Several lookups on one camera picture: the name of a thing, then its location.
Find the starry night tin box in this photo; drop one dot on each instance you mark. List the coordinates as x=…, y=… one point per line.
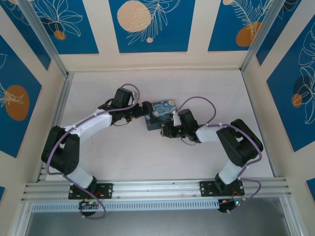
x=160, y=113

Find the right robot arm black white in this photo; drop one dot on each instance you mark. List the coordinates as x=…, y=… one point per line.
x=238, y=145

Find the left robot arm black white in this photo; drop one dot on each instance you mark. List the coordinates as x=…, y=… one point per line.
x=61, y=152

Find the grey metal panel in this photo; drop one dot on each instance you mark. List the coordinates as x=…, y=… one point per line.
x=157, y=225

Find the controller board with green light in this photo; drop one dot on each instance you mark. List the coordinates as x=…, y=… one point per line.
x=233, y=203
x=89, y=203

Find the black and silver camera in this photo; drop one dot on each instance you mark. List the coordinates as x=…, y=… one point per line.
x=176, y=119

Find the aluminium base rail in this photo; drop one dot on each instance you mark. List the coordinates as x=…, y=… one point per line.
x=157, y=189

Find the aluminium table edge rail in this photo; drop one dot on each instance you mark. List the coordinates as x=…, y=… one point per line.
x=60, y=108

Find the aluminium frame post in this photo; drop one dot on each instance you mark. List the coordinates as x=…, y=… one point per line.
x=44, y=34
x=265, y=32

